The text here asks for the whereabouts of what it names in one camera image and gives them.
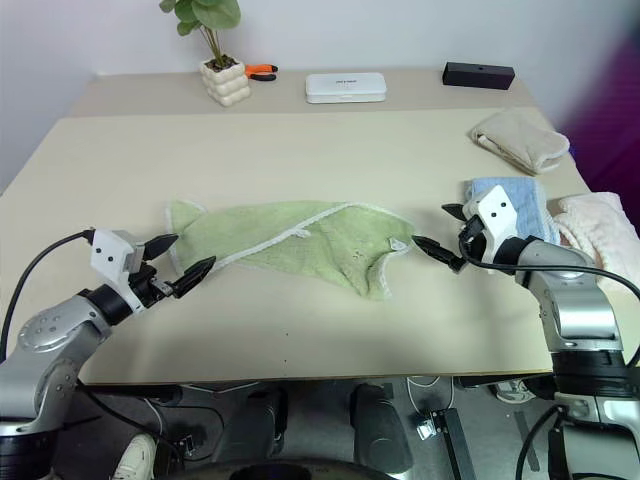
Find dark round disc shape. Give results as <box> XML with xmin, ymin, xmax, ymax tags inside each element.
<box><xmin>169</xmin><ymin>456</ymin><xmax>402</xmax><ymax>480</ymax></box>

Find folded beige towel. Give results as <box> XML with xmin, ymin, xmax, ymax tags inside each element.
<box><xmin>468</xmin><ymin>106</ymin><xmax>572</xmax><ymax>177</ymax></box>

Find cream bubble plant pot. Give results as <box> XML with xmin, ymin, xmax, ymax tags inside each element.
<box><xmin>199</xmin><ymin>54</ymin><xmax>252</xmax><ymax>108</ymax></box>

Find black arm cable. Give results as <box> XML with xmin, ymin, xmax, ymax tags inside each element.
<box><xmin>0</xmin><ymin>228</ymin><xmax>97</xmax><ymax>362</ymax></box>
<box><xmin>457</xmin><ymin>234</ymin><xmax>640</xmax><ymax>371</ymax></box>

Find white sneaker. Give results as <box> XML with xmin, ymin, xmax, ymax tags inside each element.
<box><xmin>493</xmin><ymin>376</ymin><xmax>535</xmax><ymax>406</ymax></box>
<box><xmin>110</xmin><ymin>432</ymin><xmax>157</xmax><ymax>480</ymax></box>

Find black metal bar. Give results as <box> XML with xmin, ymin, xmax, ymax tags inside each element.
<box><xmin>428</xmin><ymin>408</ymin><xmax>477</xmax><ymax>480</ymax></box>

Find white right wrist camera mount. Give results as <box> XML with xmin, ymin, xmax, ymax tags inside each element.
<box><xmin>462</xmin><ymin>183</ymin><xmax>522</xmax><ymax>262</ymax></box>

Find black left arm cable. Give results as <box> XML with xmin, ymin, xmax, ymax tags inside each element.
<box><xmin>0</xmin><ymin>228</ymin><xmax>97</xmax><ymax>362</ymax></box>

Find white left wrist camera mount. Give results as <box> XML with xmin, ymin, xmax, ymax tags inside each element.
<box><xmin>89</xmin><ymin>228</ymin><xmax>151</xmax><ymax>314</ymax></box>

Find folded pink towel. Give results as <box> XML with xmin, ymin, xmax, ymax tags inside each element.
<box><xmin>546</xmin><ymin>190</ymin><xmax>640</xmax><ymax>302</ymax></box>

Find black rectangular box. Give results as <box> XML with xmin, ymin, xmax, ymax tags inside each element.
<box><xmin>441</xmin><ymin>60</ymin><xmax>517</xmax><ymax>92</ymax></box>

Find green potted plant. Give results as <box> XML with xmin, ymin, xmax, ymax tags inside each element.
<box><xmin>158</xmin><ymin>0</ymin><xmax>243</xmax><ymax>69</ymax></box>

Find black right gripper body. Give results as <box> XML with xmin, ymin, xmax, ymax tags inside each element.
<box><xmin>457</xmin><ymin>215</ymin><xmax>497</xmax><ymax>264</ymax></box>

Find black robot body cable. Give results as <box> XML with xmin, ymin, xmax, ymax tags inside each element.
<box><xmin>516</xmin><ymin>401</ymin><xmax>572</xmax><ymax>480</ymax></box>

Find dark rounded shape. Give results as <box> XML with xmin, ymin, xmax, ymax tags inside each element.
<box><xmin>348</xmin><ymin>382</ymin><xmax>414</xmax><ymax>474</ymax></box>
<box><xmin>217</xmin><ymin>382</ymin><xmax>292</xmax><ymax>464</ymax></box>

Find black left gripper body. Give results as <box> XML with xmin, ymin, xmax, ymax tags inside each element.
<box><xmin>128</xmin><ymin>265</ymin><xmax>176</xmax><ymax>308</ymax></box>

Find folded blue towel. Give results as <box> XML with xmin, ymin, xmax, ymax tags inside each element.
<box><xmin>464</xmin><ymin>175</ymin><xmax>562</xmax><ymax>247</ymax></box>

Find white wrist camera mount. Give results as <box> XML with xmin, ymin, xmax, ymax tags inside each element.
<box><xmin>89</xmin><ymin>228</ymin><xmax>151</xmax><ymax>314</ymax></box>
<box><xmin>462</xmin><ymin>183</ymin><xmax>522</xmax><ymax>262</ymax></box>

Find white floor cable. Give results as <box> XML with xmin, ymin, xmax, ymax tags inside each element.
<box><xmin>405</xmin><ymin>374</ymin><xmax>457</xmax><ymax>417</ymax></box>

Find green towel with white trim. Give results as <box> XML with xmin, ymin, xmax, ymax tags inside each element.
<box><xmin>164</xmin><ymin>198</ymin><xmax>417</xmax><ymax>303</ymax></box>

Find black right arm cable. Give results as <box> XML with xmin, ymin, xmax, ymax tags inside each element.
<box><xmin>457</xmin><ymin>234</ymin><xmax>640</xmax><ymax>371</ymax></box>

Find orange and black pliers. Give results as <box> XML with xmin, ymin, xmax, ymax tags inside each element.
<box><xmin>243</xmin><ymin>62</ymin><xmax>280</xmax><ymax>83</ymax></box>

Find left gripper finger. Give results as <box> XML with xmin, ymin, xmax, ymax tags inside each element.
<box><xmin>142</xmin><ymin>232</ymin><xmax>180</xmax><ymax>262</ymax></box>
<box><xmin>171</xmin><ymin>255</ymin><xmax>218</xmax><ymax>300</ymax></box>

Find white flat tin box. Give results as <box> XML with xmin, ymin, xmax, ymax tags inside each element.
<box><xmin>304</xmin><ymin>72</ymin><xmax>389</xmax><ymax>106</ymax></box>

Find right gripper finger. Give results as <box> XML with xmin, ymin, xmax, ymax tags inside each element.
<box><xmin>440</xmin><ymin>202</ymin><xmax>469</xmax><ymax>224</ymax></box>
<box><xmin>411</xmin><ymin>233</ymin><xmax>466</xmax><ymax>274</ymax></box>

